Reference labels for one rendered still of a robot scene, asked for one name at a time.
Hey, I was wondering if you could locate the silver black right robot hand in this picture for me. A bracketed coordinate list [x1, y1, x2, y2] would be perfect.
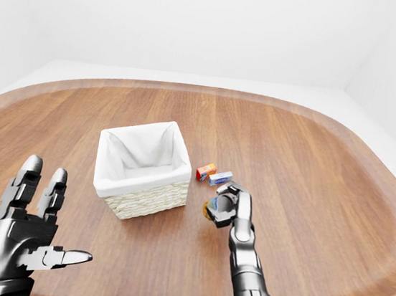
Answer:
[204, 178, 255, 233]

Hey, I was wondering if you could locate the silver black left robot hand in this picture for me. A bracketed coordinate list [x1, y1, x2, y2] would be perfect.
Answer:
[0, 150, 105, 296]

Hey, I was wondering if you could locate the alphabet soup tin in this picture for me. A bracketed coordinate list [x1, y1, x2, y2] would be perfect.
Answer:
[202, 194, 225, 221]

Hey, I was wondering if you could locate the white lined wicker basket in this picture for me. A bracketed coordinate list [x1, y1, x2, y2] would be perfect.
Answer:
[88, 112, 199, 229]

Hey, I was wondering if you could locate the small blue white box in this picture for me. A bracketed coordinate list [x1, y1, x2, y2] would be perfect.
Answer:
[207, 168, 235, 190]

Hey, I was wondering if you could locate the small orange red box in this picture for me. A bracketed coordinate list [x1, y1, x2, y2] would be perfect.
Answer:
[194, 161, 218, 184]

